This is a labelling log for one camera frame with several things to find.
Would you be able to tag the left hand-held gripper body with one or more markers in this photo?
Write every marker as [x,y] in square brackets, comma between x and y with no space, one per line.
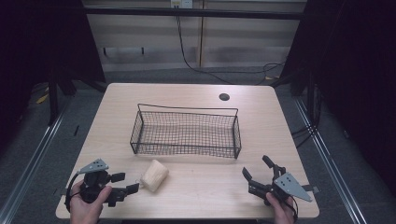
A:
[93,182]

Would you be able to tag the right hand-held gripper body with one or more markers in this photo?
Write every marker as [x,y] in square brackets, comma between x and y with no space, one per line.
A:
[285,185]

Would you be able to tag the person's right hand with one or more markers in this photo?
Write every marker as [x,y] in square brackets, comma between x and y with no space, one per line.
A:
[281,211]

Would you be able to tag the person's left hand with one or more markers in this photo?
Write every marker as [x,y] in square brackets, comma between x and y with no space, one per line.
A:
[84,211]

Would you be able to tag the small black floor piece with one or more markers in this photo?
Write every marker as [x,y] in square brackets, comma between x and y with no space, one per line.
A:
[76,130]

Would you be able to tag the round dark table grommet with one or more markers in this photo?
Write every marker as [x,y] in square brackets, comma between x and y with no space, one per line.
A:
[224,96]

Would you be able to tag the black metal stand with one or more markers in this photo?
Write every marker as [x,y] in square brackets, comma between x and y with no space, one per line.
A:
[53,99]
[311,93]

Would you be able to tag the yellow floor tape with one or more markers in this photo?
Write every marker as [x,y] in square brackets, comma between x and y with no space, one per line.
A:
[42,99]

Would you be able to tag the dark curtain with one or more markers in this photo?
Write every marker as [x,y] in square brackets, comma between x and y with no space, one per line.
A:
[37,46]
[358,77]

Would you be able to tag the metal floor rail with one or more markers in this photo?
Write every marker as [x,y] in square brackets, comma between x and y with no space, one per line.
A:
[34,161]
[330,161]

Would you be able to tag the black horizontal frame bar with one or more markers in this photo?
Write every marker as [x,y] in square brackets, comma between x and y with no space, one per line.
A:
[193,13]

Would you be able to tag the white wall outlet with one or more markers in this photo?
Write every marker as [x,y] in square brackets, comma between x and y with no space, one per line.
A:
[181,3]

